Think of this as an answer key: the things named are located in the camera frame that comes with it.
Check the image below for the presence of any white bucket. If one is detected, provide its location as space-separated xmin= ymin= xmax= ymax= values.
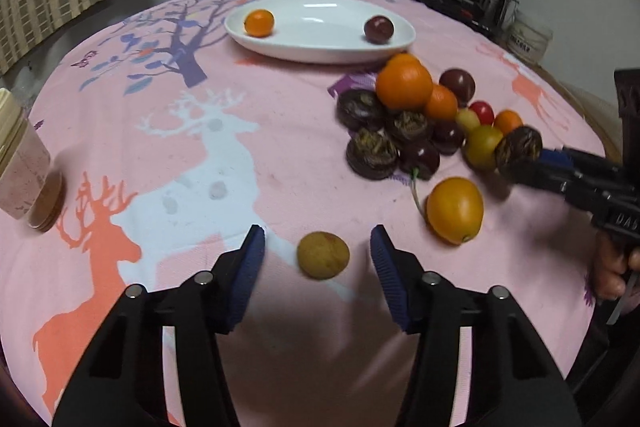
xmin=506 ymin=16 xmax=553 ymax=64

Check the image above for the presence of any lidded drink cup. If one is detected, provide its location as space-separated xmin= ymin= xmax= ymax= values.
xmin=1 ymin=88 xmax=65 ymax=231

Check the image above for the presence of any small yellow-green fruit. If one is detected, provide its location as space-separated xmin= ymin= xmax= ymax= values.
xmin=462 ymin=126 xmax=503 ymax=171

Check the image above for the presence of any brownish yellow longan fruit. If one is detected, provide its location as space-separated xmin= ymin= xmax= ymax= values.
xmin=296 ymin=231 xmax=350 ymax=280

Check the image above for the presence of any dark cherry with stem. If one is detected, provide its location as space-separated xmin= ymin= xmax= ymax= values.
xmin=398 ymin=139 xmax=440 ymax=216

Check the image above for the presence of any small orange kumquat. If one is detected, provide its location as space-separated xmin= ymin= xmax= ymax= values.
xmin=244 ymin=9 xmax=276 ymax=38

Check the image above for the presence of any pink deer tablecloth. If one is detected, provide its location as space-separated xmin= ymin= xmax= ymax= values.
xmin=1 ymin=0 xmax=602 ymax=426

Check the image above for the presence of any orange tangerine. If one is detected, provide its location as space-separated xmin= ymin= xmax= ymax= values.
xmin=386 ymin=53 xmax=421 ymax=67

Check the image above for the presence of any small orange mandarin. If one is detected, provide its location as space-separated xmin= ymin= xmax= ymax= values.
xmin=494 ymin=109 xmax=523 ymax=136

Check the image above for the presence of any right hand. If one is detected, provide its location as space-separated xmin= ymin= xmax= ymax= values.
xmin=590 ymin=231 xmax=639 ymax=300

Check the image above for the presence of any red cherry tomato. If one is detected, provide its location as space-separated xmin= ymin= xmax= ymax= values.
xmin=469 ymin=101 xmax=495 ymax=126

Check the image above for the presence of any white oval plate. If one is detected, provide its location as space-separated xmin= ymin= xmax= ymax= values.
xmin=224 ymin=0 xmax=416 ymax=65

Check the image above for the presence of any large yellow orange fruit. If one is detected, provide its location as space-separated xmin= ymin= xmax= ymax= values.
xmin=425 ymin=176 xmax=484 ymax=245

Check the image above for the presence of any large orange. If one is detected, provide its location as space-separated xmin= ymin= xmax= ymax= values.
xmin=374 ymin=60 xmax=434 ymax=110

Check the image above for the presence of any dark wrinkled passion fruit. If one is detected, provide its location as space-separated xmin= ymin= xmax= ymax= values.
xmin=494 ymin=124 xmax=542 ymax=183

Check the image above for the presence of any dark red plum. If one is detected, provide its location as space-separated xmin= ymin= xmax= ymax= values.
xmin=363 ymin=15 xmax=395 ymax=44

